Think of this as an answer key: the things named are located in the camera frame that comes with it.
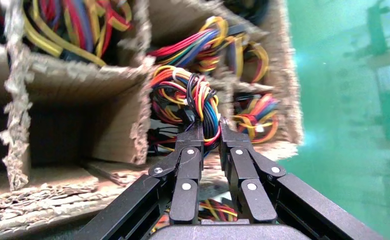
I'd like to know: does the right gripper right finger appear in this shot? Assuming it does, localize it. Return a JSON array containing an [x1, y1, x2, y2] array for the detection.
[[218, 117, 385, 240]]

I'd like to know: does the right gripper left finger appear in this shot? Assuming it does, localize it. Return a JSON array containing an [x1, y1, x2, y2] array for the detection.
[[72, 120, 205, 240]]

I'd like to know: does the cardboard box with dividers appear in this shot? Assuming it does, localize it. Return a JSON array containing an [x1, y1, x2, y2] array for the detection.
[[0, 0, 304, 240]]

